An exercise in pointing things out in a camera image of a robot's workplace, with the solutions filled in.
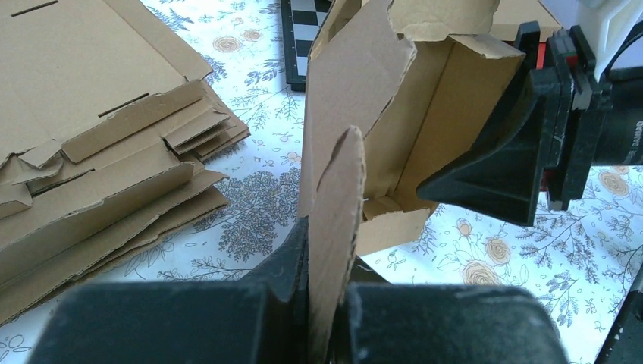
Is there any brown cardboard box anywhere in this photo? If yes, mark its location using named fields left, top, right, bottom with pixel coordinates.
left=299, top=0, right=523, bottom=363

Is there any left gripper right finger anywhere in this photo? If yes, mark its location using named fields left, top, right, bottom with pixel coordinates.
left=331, top=256, right=391, bottom=363

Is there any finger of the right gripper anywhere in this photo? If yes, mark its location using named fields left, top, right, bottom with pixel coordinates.
left=416, top=67, right=560, bottom=227

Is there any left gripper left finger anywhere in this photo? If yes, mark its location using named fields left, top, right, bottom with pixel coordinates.
left=240, top=217, right=309, bottom=363

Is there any stack of flat cardboard blanks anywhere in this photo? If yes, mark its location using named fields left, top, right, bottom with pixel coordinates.
left=1, top=1, right=249, bottom=322

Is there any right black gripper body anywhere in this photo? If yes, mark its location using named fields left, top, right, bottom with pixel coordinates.
left=512, top=24, right=642, bottom=212

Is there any folded brown box near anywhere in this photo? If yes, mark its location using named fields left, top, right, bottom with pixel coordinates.
left=490, top=0, right=563, bottom=42

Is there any black white checkerboard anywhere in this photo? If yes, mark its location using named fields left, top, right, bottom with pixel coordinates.
left=280, top=0, right=332, bottom=92

